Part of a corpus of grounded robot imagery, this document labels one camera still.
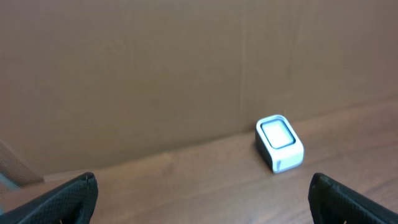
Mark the white barcode scanner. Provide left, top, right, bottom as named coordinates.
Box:
left=255, top=114, right=305, bottom=174

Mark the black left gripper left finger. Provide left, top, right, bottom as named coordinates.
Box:
left=1, top=172, right=98, bottom=224

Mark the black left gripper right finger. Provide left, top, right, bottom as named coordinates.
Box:
left=308, top=172, right=397, bottom=224

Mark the brown cardboard backboard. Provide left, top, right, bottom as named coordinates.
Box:
left=1, top=0, right=397, bottom=176

